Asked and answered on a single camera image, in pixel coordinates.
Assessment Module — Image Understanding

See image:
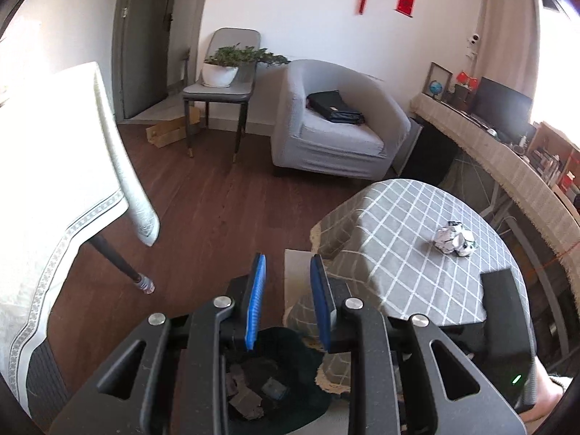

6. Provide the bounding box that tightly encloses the black trash bin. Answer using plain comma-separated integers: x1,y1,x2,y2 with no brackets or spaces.
221,326,334,434

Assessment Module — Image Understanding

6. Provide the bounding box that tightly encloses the wooden picture frame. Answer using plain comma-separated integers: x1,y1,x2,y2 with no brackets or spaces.
425,62,454,101

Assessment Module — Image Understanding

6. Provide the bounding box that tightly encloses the black bag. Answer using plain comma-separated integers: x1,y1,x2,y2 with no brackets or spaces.
307,91,366,126

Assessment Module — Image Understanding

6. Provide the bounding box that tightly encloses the grey green door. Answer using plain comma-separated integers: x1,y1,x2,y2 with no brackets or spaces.
111,0,183,121

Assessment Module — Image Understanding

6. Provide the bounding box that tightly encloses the grey upright panel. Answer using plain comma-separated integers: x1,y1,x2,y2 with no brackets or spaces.
393,119,425,178

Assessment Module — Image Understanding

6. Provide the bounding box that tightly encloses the white patterned tablecloth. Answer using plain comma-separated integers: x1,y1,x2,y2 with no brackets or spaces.
0,61,160,418

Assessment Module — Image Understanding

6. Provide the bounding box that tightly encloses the person's right hand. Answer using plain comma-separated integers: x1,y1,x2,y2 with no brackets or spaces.
535,356,569,420

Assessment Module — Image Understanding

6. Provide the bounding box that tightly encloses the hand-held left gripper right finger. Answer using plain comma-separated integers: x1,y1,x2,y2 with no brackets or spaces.
309,255,529,435

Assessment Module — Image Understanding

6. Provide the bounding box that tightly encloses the black table leg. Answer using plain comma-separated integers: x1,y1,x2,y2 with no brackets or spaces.
87,235,156,294

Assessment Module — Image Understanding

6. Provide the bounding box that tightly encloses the wooden bookshelf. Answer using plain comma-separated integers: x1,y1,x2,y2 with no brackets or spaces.
527,121,580,219

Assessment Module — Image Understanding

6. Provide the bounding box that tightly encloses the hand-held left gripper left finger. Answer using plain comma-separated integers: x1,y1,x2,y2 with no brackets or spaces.
50,254,268,435

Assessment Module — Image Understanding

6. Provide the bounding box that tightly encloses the grey armchair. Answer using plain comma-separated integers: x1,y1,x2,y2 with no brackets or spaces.
271,59,411,180

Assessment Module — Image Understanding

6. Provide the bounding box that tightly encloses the desk with beige cloth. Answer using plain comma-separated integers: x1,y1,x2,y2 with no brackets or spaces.
410,93,580,273

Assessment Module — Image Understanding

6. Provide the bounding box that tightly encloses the grey dining chair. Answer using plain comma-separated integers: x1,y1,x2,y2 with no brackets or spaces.
182,28,262,164

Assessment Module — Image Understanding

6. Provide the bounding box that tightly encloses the potted plant white pot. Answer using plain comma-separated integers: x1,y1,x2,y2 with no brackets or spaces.
202,44,291,88

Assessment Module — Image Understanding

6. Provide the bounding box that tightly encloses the window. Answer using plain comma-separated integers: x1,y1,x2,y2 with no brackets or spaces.
532,0,580,146

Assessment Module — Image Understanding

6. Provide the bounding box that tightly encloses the white folding rack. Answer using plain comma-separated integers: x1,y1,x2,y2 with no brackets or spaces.
452,153,515,237

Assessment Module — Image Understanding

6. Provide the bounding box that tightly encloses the round table grey checked tablecloth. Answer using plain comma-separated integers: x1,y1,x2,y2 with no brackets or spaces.
285,179,532,395

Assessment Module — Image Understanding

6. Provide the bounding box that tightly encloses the black monitor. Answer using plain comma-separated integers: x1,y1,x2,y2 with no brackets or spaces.
472,76,534,140

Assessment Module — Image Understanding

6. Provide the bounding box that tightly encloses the crumpled black white paper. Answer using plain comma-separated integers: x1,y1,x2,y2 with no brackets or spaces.
434,220,465,253
455,231,478,258

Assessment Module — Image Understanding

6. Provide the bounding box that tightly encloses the beige curtain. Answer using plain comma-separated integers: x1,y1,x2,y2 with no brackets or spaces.
471,0,543,100

